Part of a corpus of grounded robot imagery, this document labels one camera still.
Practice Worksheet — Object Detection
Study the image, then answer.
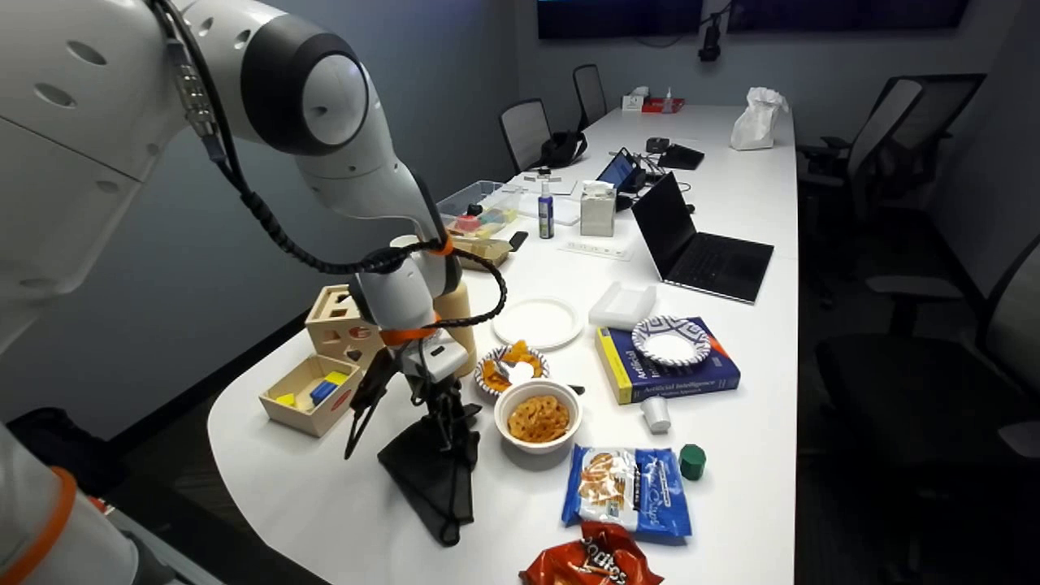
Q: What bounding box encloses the red white box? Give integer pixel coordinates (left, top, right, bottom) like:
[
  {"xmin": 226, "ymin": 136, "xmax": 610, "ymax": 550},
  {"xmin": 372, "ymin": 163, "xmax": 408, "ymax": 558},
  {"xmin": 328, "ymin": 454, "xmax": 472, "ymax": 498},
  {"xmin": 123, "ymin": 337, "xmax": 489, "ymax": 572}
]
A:
[{"xmin": 620, "ymin": 87, "xmax": 687, "ymax": 114}]

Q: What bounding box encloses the grey office chair near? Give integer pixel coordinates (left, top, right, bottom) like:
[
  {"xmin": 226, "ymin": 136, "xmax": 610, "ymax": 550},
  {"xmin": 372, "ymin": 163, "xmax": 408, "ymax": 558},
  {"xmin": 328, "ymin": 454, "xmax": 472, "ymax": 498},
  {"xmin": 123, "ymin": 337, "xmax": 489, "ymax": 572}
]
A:
[{"xmin": 502, "ymin": 99, "xmax": 550, "ymax": 168}]

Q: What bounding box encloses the wall monitor right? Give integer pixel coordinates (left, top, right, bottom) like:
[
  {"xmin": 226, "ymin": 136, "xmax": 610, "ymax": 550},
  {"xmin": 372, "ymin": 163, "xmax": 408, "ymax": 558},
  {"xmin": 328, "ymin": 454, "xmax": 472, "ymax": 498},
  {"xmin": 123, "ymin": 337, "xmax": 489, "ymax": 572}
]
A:
[{"xmin": 728, "ymin": 0, "xmax": 970, "ymax": 33}]

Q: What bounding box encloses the grey office chair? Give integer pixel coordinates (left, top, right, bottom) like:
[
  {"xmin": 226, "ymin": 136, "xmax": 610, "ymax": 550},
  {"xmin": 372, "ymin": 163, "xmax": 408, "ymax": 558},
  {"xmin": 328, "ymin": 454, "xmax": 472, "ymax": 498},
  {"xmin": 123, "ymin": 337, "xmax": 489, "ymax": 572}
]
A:
[
  {"xmin": 573, "ymin": 62, "xmax": 609, "ymax": 125},
  {"xmin": 502, "ymin": 99, "xmax": 550, "ymax": 168}
]

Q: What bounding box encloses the brown cardboard box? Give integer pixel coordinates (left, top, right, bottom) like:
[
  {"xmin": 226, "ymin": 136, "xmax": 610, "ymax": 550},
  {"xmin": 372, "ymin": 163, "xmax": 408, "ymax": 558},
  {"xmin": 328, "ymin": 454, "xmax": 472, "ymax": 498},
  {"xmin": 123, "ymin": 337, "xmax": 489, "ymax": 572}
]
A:
[{"xmin": 456, "ymin": 236, "xmax": 510, "ymax": 271}]

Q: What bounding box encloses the blue screen tablet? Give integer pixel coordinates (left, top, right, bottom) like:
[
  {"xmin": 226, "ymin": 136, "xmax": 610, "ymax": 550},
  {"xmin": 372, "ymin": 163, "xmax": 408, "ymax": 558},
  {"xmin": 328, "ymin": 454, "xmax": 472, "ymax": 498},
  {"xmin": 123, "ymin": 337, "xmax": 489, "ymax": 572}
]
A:
[{"xmin": 599, "ymin": 149, "xmax": 647, "ymax": 193}]

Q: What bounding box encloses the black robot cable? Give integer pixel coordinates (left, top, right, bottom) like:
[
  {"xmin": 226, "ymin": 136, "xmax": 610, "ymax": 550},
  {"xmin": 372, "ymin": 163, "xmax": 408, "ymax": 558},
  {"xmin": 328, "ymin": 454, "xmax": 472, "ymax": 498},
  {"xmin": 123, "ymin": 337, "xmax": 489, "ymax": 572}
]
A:
[{"xmin": 143, "ymin": 0, "xmax": 510, "ymax": 464}]

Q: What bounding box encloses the green bottle cap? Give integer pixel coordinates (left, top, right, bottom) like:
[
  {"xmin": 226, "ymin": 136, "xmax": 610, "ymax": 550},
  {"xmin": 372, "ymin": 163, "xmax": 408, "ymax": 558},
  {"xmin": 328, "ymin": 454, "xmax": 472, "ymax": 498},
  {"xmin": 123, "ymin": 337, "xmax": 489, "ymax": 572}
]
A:
[{"xmin": 680, "ymin": 447, "xmax": 708, "ymax": 482}]

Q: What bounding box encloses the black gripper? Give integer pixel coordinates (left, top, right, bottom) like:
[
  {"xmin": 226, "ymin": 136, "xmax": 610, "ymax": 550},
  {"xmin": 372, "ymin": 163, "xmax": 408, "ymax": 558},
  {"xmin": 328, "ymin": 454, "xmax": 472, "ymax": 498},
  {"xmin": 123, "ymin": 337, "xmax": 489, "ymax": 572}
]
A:
[{"xmin": 410, "ymin": 378, "xmax": 482, "ymax": 487}]

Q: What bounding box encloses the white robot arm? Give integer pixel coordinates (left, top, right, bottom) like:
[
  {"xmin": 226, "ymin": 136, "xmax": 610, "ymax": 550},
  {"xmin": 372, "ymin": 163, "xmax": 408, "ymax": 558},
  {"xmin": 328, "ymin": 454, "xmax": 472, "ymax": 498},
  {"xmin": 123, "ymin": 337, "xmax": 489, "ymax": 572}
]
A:
[{"xmin": 0, "ymin": 0, "xmax": 460, "ymax": 383}]

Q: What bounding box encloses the black webcam on wall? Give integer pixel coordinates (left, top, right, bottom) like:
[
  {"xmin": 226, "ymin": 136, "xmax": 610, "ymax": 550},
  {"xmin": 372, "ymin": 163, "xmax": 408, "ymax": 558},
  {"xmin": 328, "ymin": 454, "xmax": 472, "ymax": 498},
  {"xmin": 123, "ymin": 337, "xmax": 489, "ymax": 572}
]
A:
[{"xmin": 700, "ymin": 2, "xmax": 731, "ymax": 65}]

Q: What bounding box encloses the wooden tray with blocks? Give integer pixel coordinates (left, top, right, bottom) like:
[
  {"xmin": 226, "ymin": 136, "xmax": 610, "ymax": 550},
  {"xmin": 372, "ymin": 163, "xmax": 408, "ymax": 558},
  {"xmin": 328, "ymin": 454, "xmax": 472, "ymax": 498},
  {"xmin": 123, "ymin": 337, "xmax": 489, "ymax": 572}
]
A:
[{"xmin": 260, "ymin": 355, "xmax": 360, "ymax": 438}]

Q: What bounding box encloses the white paper plate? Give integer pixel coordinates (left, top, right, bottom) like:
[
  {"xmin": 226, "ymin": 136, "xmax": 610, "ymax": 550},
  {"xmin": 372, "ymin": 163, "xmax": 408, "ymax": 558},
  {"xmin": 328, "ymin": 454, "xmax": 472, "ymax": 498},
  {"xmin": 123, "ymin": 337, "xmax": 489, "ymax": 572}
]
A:
[{"xmin": 492, "ymin": 300, "xmax": 582, "ymax": 351}]

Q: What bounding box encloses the dark grey towel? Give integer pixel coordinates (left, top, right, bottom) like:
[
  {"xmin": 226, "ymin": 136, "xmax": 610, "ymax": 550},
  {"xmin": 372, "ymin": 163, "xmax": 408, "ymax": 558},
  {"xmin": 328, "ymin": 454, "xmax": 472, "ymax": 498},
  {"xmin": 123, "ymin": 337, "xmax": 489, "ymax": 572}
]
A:
[{"xmin": 376, "ymin": 428, "xmax": 476, "ymax": 545}]

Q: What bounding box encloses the black office chair foreground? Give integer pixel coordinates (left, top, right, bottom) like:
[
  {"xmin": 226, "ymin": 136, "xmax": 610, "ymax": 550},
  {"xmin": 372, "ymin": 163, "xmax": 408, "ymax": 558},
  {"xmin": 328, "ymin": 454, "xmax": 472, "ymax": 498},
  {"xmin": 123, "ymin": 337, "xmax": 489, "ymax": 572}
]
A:
[{"xmin": 814, "ymin": 232, "xmax": 1040, "ymax": 513}]

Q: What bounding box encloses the small white cylinder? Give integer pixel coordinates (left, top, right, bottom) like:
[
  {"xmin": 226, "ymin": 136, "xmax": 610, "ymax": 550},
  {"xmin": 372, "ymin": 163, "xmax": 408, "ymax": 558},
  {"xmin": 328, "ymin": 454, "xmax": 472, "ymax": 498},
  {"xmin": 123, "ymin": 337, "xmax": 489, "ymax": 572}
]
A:
[{"xmin": 644, "ymin": 397, "xmax": 674, "ymax": 436}]

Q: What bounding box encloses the clear plastic bin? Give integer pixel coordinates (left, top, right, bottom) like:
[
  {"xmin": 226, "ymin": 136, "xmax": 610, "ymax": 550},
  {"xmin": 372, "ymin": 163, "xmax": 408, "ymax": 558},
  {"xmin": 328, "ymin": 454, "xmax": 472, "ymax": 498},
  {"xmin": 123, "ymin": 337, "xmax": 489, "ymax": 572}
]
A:
[{"xmin": 440, "ymin": 179, "xmax": 521, "ymax": 235}]

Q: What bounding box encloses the beige water bottle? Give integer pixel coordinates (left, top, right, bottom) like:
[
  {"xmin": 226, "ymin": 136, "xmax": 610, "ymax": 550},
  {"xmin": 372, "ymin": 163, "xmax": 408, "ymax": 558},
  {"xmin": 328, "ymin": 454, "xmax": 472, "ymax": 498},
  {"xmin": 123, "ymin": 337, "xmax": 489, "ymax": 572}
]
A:
[{"xmin": 432, "ymin": 261, "xmax": 476, "ymax": 378}]

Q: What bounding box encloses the wooden shape sorter cube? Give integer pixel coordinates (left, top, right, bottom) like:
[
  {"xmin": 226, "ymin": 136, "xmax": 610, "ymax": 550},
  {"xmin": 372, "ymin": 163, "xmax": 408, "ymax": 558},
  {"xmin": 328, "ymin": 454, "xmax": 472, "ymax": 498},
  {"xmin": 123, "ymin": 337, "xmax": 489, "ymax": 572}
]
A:
[{"xmin": 306, "ymin": 284, "xmax": 383, "ymax": 364}]

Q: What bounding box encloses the black headphones bag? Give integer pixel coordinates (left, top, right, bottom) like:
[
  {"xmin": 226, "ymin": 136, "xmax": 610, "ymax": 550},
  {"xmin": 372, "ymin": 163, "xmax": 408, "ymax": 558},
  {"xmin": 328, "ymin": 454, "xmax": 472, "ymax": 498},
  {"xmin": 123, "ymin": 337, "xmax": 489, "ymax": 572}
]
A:
[{"xmin": 542, "ymin": 131, "xmax": 590, "ymax": 168}]

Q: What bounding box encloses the wall monitor left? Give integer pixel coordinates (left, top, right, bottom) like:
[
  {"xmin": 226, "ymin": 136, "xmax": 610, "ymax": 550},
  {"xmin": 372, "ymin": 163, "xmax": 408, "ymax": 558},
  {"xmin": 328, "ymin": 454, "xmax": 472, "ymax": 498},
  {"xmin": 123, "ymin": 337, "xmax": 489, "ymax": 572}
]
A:
[{"xmin": 538, "ymin": 0, "xmax": 705, "ymax": 44}]

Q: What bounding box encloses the grey office chair far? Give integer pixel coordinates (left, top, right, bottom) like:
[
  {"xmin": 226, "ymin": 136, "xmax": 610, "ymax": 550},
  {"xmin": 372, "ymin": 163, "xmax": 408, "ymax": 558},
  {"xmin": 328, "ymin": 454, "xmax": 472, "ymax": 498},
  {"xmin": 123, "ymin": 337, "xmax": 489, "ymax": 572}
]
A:
[{"xmin": 573, "ymin": 62, "xmax": 609, "ymax": 125}]

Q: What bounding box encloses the white tissue box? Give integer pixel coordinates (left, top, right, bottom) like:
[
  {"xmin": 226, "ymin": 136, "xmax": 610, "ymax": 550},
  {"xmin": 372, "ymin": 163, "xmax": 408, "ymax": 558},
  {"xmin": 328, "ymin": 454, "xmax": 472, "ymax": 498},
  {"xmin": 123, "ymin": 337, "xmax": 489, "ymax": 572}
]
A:
[{"xmin": 578, "ymin": 183, "xmax": 616, "ymax": 236}]

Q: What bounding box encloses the black open laptop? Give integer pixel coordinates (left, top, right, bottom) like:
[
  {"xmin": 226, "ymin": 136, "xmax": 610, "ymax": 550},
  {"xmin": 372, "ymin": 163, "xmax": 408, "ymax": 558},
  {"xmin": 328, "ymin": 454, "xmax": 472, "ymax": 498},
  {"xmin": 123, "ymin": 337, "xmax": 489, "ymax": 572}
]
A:
[{"xmin": 634, "ymin": 175, "xmax": 775, "ymax": 304}]

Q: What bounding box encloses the white bowl of cereal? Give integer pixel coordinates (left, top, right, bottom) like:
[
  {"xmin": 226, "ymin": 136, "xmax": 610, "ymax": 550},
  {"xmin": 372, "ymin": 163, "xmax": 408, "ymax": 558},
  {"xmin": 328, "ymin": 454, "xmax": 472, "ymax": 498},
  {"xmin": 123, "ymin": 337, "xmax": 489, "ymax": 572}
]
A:
[{"xmin": 493, "ymin": 378, "xmax": 582, "ymax": 469}]

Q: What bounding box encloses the wall monitor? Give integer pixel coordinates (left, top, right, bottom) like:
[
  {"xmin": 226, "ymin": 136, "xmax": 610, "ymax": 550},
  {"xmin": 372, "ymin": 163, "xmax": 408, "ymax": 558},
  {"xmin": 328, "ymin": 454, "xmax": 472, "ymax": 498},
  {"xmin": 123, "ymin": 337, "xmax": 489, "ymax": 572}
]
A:
[
  {"xmin": 538, "ymin": 0, "xmax": 705, "ymax": 44},
  {"xmin": 728, "ymin": 0, "xmax": 970, "ymax": 33}
]

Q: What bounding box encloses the black office chair right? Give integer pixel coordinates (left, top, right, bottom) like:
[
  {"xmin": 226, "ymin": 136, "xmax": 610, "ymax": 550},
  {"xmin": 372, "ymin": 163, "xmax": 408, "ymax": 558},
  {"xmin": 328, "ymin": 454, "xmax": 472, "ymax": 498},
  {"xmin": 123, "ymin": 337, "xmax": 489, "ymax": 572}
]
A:
[{"xmin": 799, "ymin": 73, "xmax": 984, "ymax": 223}]

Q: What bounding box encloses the red orange snack bag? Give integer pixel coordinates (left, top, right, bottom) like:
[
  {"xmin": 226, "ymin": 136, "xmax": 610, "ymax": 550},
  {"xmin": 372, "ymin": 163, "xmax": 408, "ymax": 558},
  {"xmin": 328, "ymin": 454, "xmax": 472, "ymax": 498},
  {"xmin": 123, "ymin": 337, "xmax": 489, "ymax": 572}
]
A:
[{"xmin": 521, "ymin": 521, "xmax": 664, "ymax": 585}]

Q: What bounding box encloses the blue white snack bag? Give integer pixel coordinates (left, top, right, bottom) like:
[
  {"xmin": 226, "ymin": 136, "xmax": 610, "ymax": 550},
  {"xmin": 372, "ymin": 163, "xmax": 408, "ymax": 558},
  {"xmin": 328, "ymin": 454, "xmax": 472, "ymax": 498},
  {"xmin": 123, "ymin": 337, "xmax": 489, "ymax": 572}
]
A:
[{"xmin": 563, "ymin": 447, "xmax": 693, "ymax": 545}]

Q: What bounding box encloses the small spray bottle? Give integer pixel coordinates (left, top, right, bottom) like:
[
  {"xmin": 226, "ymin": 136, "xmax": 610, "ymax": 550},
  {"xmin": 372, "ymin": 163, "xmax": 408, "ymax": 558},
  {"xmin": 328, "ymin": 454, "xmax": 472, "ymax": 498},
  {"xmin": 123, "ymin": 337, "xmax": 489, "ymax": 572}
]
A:
[{"xmin": 538, "ymin": 193, "xmax": 557, "ymax": 242}]

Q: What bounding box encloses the white foam container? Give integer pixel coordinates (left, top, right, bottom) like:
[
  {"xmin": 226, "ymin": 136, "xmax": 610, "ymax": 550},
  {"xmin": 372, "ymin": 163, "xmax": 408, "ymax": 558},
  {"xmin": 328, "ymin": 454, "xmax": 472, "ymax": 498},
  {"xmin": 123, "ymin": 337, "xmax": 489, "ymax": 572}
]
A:
[{"xmin": 590, "ymin": 284, "xmax": 656, "ymax": 330}]

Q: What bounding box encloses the black small device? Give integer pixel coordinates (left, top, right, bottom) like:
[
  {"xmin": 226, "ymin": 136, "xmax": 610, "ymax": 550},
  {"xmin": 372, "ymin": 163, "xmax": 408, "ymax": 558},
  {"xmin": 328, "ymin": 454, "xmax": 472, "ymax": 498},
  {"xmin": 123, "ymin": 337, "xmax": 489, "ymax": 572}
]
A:
[{"xmin": 647, "ymin": 136, "xmax": 703, "ymax": 168}]

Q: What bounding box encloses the small bowl of chips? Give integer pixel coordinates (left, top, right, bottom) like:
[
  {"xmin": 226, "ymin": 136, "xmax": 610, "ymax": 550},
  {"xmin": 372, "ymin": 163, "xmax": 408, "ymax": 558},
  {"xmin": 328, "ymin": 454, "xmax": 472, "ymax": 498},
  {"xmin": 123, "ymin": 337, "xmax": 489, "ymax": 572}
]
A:
[{"xmin": 476, "ymin": 343, "xmax": 550, "ymax": 397}]

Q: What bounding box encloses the blue yellow book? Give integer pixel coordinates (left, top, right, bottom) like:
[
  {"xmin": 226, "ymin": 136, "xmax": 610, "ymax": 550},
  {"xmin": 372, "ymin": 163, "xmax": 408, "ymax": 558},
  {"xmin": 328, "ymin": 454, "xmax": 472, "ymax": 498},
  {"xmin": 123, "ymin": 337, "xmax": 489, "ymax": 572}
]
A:
[{"xmin": 594, "ymin": 318, "xmax": 740, "ymax": 404}]

